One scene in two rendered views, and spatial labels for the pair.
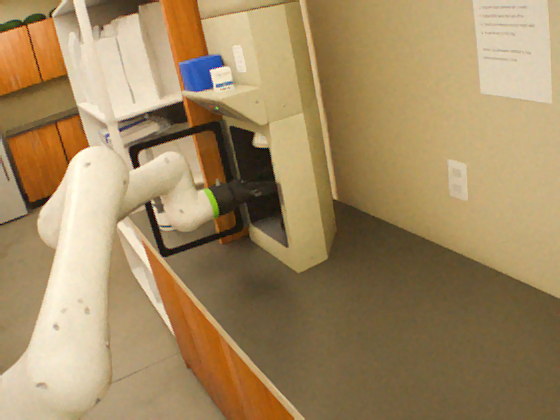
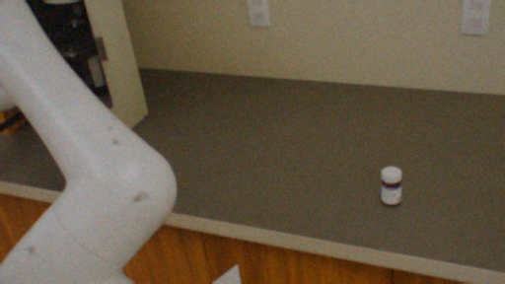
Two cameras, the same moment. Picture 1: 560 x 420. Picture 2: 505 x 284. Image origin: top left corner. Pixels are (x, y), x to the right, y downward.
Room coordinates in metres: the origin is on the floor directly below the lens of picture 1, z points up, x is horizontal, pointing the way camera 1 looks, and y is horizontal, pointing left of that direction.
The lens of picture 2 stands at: (-0.08, 0.60, 1.77)
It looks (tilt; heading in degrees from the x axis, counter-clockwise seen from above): 32 degrees down; 321
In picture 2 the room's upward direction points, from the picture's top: 8 degrees counter-clockwise
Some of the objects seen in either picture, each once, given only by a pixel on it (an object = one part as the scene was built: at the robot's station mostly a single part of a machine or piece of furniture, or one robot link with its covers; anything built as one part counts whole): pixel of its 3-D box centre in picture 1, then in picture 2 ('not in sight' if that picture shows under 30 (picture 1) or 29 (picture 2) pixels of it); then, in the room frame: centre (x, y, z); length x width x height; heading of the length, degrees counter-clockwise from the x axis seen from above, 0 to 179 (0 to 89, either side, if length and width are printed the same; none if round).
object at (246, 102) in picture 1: (221, 105); not in sight; (1.41, 0.07, 1.46); 0.32 x 0.12 x 0.10; 24
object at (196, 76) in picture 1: (202, 73); not in sight; (1.49, 0.11, 1.56); 0.10 x 0.10 x 0.09; 24
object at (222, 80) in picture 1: (222, 79); not in sight; (1.37, 0.05, 1.54); 0.05 x 0.05 x 0.06; 8
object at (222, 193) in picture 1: (221, 197); not in sight; (1.36, 0.13, 1.20); 0.09 x 0.06 x 0.12; 23
